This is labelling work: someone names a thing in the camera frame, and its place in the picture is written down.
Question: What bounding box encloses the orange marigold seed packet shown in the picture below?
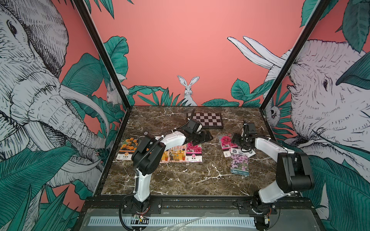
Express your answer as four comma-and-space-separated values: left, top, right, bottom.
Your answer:
116, 138, 139, 161

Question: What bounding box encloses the purple flower seed packet front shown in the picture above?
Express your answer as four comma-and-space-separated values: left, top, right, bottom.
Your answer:
230, 154, 250, 176

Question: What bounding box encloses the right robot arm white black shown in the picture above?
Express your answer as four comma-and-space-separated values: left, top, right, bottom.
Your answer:
232, 121, 315, 206

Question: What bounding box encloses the black frame post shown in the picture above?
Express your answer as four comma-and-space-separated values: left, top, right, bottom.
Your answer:
260, 0, 331, 111
72, 0, 132, 110

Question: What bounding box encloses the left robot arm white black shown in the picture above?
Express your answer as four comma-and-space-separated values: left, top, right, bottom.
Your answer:
132, 119, 213, 204

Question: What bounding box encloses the sunflower shop seed packet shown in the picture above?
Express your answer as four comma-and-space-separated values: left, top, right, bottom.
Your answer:
160, 150, 171, 163
169, 145, 187, 163

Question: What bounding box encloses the black front mounting rail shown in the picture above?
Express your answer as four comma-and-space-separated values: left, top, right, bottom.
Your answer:
82, 195, 314, 217

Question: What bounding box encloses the left black frame post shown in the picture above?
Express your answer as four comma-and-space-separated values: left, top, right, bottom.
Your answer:
72, 0, 132, 110

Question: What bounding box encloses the right black frame post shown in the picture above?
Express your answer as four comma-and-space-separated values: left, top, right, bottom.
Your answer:
260, 0, 331, 111

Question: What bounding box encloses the white slotted vent strip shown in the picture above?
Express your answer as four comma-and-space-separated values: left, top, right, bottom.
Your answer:
87, 216, 255, 228

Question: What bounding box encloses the checkered chess board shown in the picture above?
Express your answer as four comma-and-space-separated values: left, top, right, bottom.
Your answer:
187, 113, 224, 129

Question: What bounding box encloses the purple flower seed packet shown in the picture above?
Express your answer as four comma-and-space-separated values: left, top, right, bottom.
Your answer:
223, 148, 256, 158
230, 154, 250, 176

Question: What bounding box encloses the pink flower seed packet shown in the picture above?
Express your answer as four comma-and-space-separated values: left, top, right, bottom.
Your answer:
185, 143, 202, 163
218, 135, 238, 151

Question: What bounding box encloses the clear plastic wrap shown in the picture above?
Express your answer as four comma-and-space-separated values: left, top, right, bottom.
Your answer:
157, 216, 208, 231

